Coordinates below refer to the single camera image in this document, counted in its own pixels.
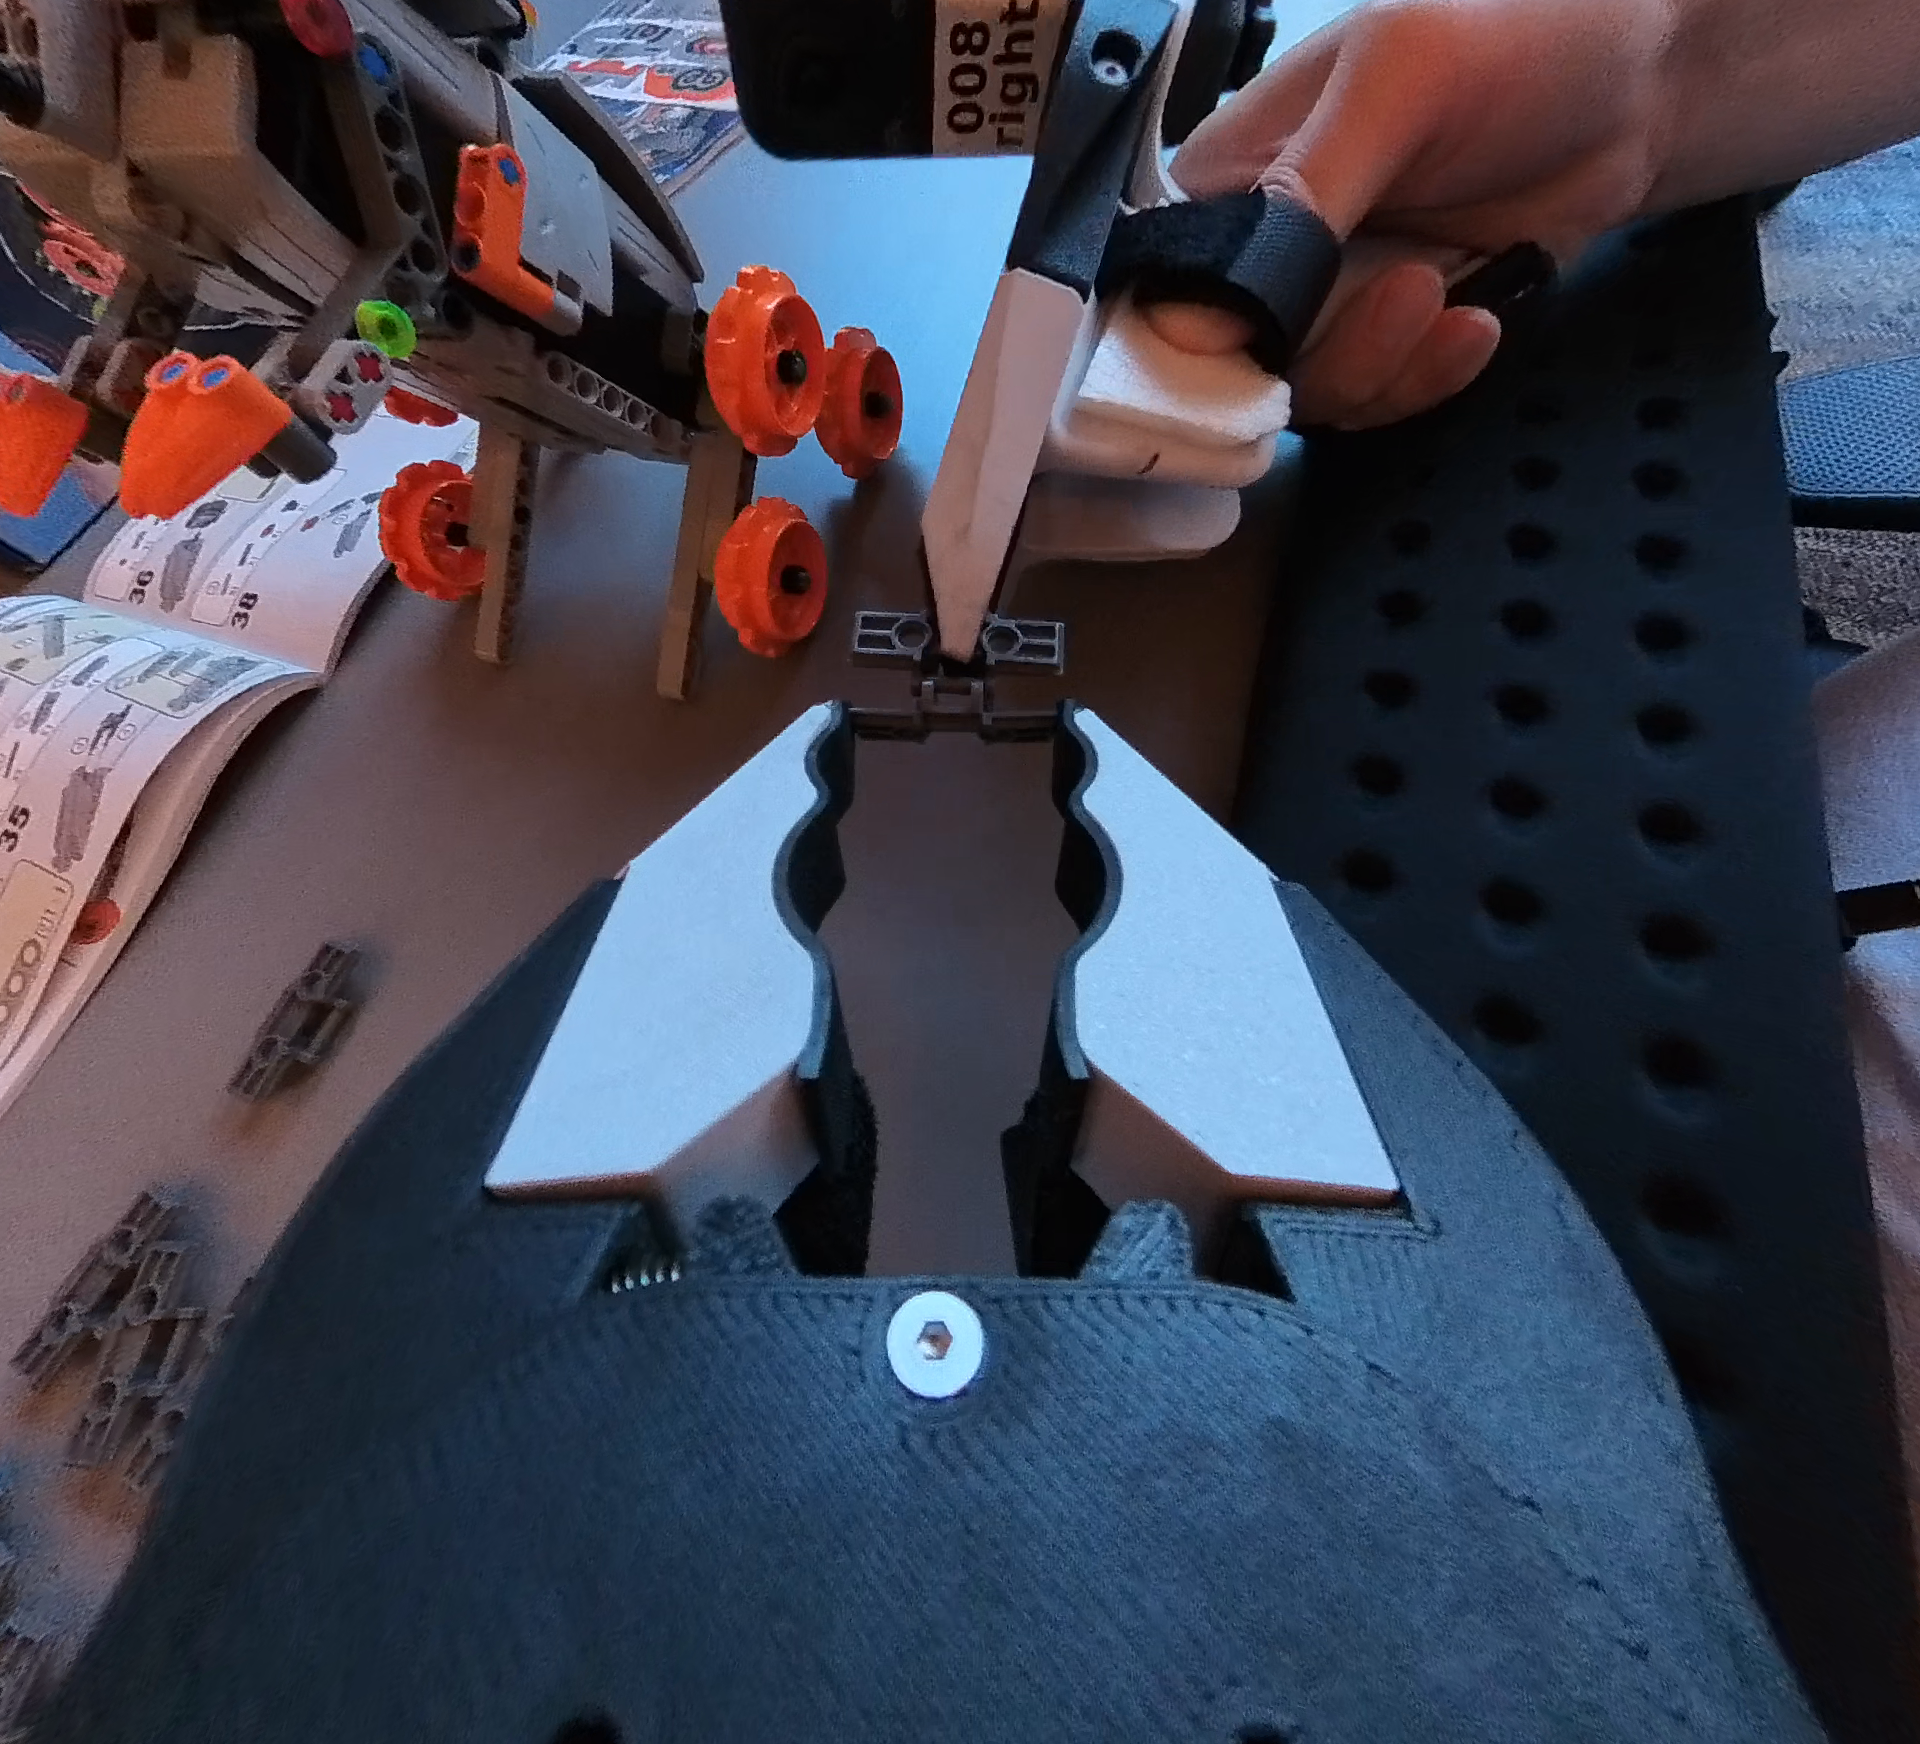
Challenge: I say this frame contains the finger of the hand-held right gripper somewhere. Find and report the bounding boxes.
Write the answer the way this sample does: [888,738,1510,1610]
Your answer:
[916,267,1107,661]

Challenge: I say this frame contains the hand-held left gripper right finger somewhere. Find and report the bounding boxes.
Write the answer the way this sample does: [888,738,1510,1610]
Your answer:
[1003,702,1408,1278]

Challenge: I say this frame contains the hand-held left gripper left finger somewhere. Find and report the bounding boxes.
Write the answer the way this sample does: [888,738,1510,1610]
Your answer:
[483,702,881,1278]

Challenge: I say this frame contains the grey brick plate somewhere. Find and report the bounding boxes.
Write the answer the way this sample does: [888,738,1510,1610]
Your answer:
[850,608,1070,711]

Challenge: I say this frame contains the dark grey brick bar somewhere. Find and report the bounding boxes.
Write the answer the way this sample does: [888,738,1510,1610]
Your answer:
[851,705,1054,744]

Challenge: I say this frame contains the person's right hand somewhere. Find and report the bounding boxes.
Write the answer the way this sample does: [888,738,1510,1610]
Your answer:
[1138,0,1697,435]

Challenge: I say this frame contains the printed sticker sheet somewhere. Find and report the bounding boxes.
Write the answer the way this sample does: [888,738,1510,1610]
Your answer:
[532,0,748,201]

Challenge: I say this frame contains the grey brick connector piece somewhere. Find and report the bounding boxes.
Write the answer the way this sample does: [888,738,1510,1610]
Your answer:
[230,941,365,1104]

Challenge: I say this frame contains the grey toy brick spaceship model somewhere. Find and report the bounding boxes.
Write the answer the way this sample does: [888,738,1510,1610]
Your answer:
[0,0,911,708]

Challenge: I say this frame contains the open instruction booklet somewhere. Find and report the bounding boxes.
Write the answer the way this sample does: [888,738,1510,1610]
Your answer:
[0,409,484,1115]

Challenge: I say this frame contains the pile of grey brick pieces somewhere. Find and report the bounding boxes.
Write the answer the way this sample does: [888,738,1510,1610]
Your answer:
[0,1181,249,1702]

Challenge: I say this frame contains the person's light pink clothing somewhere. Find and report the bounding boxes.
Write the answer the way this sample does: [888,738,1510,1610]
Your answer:
[1807,663,1920,1744]

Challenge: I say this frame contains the dark blue printed toy box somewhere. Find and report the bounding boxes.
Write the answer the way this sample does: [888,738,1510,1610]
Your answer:
[0,161,153,577]

